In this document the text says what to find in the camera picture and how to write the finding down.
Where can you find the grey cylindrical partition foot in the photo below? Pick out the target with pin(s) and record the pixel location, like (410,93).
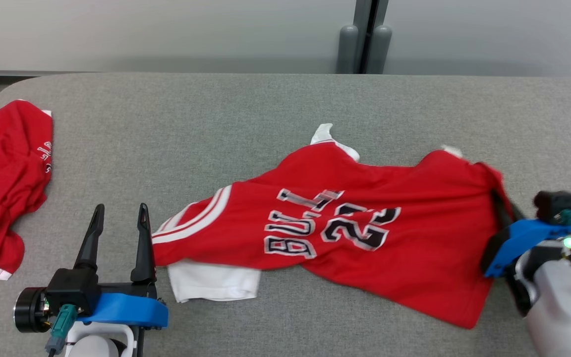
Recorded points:
(348,49)
(379,49)

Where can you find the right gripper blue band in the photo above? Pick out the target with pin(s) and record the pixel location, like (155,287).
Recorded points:
(518,240)

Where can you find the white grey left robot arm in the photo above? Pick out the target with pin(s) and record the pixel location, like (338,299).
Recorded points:
(92,344)

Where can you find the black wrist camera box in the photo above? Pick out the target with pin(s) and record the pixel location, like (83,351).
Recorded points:
(555,206)
(72,290)

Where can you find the red Bulls basketball jersey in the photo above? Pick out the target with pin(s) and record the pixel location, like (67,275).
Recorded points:
(365,258)

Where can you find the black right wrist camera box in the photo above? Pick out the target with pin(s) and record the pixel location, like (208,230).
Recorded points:
(555,206)

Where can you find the grey partition base rail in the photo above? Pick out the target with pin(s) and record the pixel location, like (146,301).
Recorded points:
(28,73)

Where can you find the red shorts with white trim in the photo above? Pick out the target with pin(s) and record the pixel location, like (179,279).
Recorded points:
(3,173)

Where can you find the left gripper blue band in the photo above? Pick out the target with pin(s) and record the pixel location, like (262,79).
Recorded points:
(127,310)

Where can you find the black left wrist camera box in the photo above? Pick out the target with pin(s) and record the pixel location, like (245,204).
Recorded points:
(72,290)

